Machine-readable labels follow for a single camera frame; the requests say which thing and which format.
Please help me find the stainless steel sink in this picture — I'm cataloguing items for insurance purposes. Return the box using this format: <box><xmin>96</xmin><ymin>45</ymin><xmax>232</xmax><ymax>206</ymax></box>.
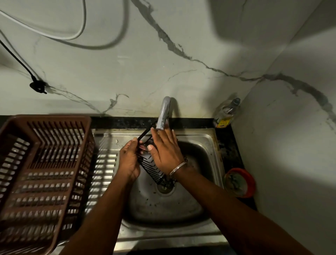
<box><xmin>59</xmin><ymin>128</ymin><xmax>229</xmax><ymax>251</ymax></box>

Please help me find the chrome faucet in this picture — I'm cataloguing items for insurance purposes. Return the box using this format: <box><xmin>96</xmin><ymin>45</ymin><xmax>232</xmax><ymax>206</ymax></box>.
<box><xmin>156</xmin><ymin>96</ymin><xmax>171</xmax><ymax>131</ymax></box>

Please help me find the black power cable with plug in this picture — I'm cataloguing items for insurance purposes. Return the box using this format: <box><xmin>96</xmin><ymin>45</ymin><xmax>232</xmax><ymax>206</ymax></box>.
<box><xmin>0</xmin><ymin>39</ymin><xmax>48</xmax><ymax>95</ymax></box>

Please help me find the person's right forearm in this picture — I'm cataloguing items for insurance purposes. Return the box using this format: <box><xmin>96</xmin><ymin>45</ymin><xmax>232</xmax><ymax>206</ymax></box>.
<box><xmin>170</xmin><ymin>165</ymin><xmax>313</xmax><ymax>255</ymax></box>

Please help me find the thick white wall cable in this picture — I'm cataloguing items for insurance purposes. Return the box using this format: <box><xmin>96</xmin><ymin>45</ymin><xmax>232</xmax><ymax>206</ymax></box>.
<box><xmin>0</xmin><ymin>0</ymin><xmax>87</xmax><ymax>41</ymax></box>

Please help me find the silver bracelet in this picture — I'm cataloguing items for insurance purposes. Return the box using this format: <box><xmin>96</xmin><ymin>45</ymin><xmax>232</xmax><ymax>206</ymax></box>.
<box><xmin>168</xmin><ymin>161</ymin><xmax>188</xmax><ymax>177</ymax></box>

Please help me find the black wire rack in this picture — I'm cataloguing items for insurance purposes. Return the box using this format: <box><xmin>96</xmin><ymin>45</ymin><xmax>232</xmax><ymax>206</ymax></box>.
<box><xmin>136</xmin><ymin>123</ymin><xmax>188</xmax><ymax>188</ymax></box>

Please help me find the brown plastic dish basket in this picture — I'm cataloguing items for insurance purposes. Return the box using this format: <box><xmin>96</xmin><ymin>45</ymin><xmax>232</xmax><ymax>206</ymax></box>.
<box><xmin>0</xmin><ymin>115</ymin><xmax>96</xmax><ymax>255</ymax></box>

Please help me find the person's right hand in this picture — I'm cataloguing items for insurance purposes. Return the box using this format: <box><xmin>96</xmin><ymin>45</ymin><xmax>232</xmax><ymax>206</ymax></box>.
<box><xmin>147</xmin><ymin>127</ymin><xmax>187</xmax><ymax>176</ymax></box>

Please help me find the person's left hand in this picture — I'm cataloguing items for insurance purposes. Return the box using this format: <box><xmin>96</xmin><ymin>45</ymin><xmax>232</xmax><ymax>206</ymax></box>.
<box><xmin>118</xmin><ymin>137</ymin><xmax>147</xmax><ymax>182</ymax></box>

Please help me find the clear dish soap bottle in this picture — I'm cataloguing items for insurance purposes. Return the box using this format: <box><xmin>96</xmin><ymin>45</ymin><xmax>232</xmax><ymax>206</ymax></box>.
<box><xmin>213</xmin><ymin>97</ymin><xmax>241</xmax><ymax>129</ymax></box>

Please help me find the orange round container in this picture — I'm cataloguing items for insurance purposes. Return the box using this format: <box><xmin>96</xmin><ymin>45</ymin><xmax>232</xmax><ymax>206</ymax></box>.
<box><xmin>223</xmin><ymin>168</ymin><xmax>256</xmax><ymax>198</ymax></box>

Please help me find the person's left forearm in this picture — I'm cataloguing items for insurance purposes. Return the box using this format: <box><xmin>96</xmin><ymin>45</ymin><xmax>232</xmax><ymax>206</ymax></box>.
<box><xmin>59</xmin><ymin>173</ymin><xmax>137</xmax><ymax>255</ymax></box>

